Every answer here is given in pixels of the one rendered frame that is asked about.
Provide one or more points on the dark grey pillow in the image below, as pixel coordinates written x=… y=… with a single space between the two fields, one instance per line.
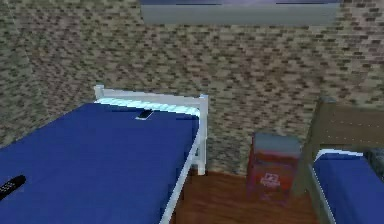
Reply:
x=376 y=161

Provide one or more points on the grey framed window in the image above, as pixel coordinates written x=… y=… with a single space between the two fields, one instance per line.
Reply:
x=240 y=11

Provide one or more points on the black remote control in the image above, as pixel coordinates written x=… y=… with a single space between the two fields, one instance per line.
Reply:
x=10 y=186

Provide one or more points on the small black phone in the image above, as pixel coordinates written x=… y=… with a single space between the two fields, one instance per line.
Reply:
x=144 y=114

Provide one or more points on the white bed with blue cover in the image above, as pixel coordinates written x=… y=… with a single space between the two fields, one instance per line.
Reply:
x=100 y=160

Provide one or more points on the red box with grey lid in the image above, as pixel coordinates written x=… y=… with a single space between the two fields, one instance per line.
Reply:
x=271 y=170

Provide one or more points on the brown bed with blue cover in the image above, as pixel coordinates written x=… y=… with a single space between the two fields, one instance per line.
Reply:
x=346 y=186

